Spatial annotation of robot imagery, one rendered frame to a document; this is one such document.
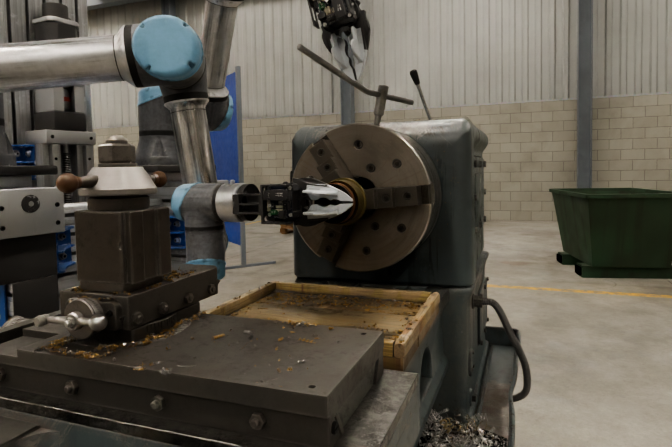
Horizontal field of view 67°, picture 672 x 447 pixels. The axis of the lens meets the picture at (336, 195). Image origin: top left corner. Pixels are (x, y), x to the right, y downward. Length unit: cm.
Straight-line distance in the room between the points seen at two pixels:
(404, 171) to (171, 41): 50
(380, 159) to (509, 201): 1003
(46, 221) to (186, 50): 43
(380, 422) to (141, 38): 76
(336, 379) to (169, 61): 70
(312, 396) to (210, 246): 63
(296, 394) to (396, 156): 69
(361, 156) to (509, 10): 1052
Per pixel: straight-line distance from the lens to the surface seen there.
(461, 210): 118
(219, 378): 46
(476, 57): 1132
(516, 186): 1102
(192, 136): 113
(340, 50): 96
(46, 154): 143
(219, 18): 147
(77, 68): 105
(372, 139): 105
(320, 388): 43
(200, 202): 99
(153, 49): 99
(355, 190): 94
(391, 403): 51
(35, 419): 60
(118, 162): 58
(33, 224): 112
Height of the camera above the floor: 114
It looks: 3 degrees down
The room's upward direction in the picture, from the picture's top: 1 degrees counter-clockwise
